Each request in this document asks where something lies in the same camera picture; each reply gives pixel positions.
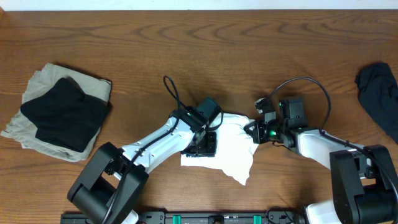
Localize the white t-shirt with logo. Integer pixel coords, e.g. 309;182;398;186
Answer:
181;113;259;185

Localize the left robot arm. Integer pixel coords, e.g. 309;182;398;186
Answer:
67;108;223;224

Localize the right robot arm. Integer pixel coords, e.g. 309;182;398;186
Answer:
244;98;397;224

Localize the crumpled black garment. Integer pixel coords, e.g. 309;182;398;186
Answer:
355;62;397;142

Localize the folded black garment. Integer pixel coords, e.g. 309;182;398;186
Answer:
21;78;109;152

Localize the folded beige garment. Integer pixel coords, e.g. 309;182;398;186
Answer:
1;63;112;162

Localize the left black cable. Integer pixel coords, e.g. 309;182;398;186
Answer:
101;75;224;224

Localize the black cable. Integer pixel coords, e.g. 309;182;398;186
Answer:
101;75;224;224
269;77;398;200

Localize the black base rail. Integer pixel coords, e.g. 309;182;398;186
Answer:
60;210;307;224

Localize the right black cable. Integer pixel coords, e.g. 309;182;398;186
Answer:
269;77;398;200

